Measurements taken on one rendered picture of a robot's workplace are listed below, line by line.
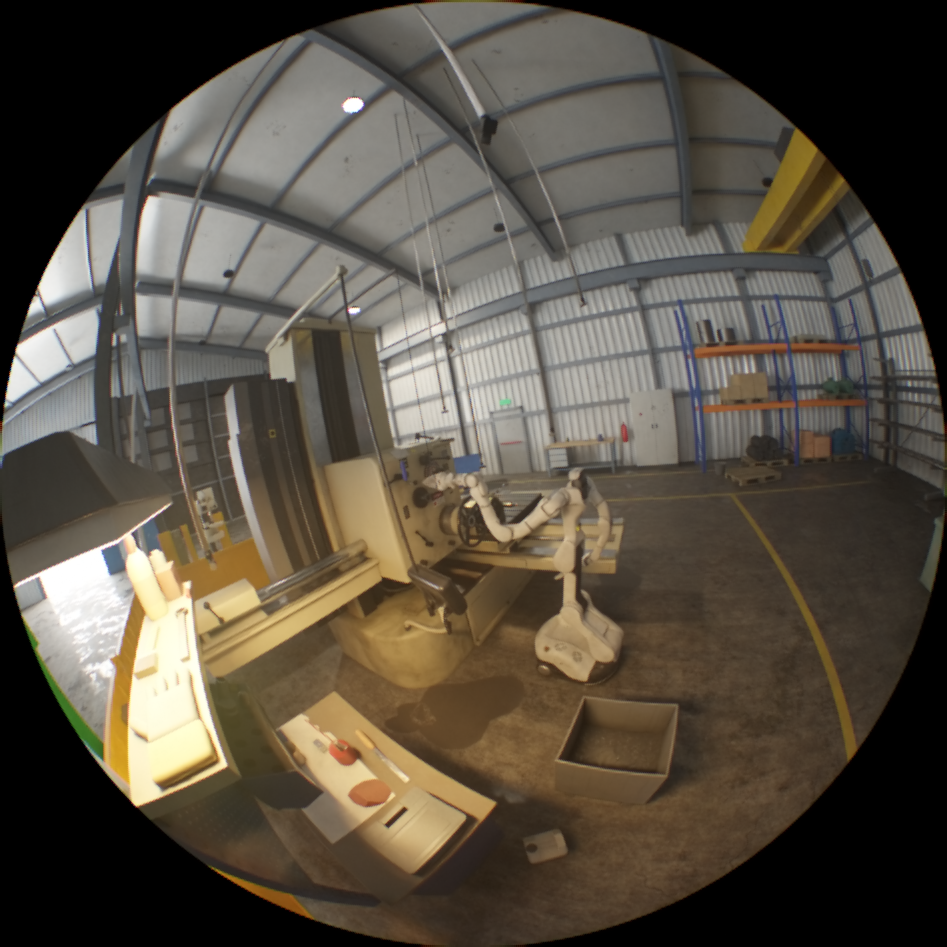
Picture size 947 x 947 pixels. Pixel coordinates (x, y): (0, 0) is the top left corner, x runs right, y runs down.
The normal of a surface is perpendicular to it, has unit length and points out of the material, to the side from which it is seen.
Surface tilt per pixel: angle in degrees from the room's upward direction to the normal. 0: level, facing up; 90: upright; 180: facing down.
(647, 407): 90
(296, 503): 90
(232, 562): 90
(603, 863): 0
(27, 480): 83
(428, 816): 0
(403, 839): 0
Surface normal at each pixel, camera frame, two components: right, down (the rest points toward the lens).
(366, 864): -0.18, -0.97
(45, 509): 0.77, -0.16
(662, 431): -0.52, 0.25
